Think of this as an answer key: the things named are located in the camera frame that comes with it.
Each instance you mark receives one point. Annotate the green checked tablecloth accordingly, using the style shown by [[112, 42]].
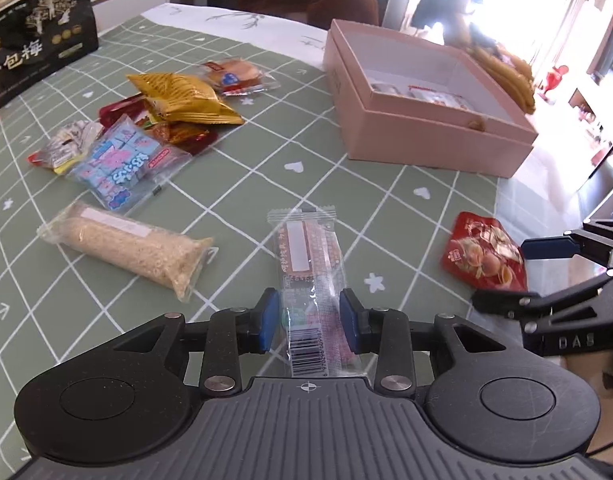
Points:
[[286, 125]]

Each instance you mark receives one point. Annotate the pink cardboard box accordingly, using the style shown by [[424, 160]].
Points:
[[411, 135]]

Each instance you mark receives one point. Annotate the small white red snack packet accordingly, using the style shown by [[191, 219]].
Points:
[[66, 145]]

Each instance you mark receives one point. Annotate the yellow cloth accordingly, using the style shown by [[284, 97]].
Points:
[[511, 75]]

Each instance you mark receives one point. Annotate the dark red snack packet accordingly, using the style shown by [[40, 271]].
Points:
[[191, 137]]

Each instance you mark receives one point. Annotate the rice cracker roll clear wrapper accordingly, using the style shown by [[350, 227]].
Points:
[[126, 245]]

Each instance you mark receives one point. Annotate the bun in clear packet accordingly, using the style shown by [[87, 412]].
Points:
[[234, 75]]

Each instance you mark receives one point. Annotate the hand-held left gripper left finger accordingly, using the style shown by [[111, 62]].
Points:
[[269, 321]]

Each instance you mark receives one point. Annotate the snack bar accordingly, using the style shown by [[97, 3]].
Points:
[[306, 260]]

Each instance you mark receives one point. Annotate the glossy red snack packet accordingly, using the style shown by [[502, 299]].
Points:
[[114, 110]]

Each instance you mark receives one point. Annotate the large black snack bag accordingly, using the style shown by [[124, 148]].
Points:
[[41, 35]]

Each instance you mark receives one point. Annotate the dark cloth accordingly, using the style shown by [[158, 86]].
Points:
[[444, 0]]

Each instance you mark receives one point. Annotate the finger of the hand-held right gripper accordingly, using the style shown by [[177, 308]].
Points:
[[549, 248], [501, 301]]

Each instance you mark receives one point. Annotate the white printed cloth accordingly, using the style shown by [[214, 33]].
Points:
[[266, 30]]

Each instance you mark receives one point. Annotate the small red figure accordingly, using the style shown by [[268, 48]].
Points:
[[556, 79]]

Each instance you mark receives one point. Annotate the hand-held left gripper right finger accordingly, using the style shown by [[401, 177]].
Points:
[[349, 324]]

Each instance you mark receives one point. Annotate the blue cartoon snack packet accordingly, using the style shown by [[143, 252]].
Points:
[[121, 160]]

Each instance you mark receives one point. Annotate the red peach print snack packet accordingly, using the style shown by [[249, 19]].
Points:
[[481, 255]]

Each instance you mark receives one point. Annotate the gold snack packet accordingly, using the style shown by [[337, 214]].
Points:
[[181, 97]]

